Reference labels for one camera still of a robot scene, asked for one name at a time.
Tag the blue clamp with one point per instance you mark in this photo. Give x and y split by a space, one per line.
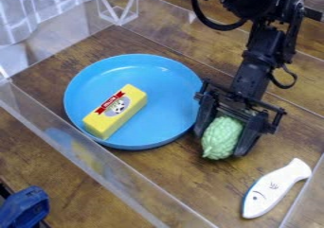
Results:
24 208

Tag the white grid cloth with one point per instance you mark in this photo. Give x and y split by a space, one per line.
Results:
21 15

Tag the clear acrylic enclosure wall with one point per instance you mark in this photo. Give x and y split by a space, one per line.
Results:
166 187

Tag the white wooden fish toy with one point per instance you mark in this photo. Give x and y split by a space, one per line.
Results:
270 188

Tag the blue round plate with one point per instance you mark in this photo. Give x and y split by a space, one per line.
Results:
167 81

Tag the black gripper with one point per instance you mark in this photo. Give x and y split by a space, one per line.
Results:
239 100

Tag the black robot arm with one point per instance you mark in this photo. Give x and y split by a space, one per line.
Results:
275 20

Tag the green bitter gourd toy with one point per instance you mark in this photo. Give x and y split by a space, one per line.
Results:
219 138

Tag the yellow butter block toy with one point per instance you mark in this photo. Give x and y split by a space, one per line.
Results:
115 111

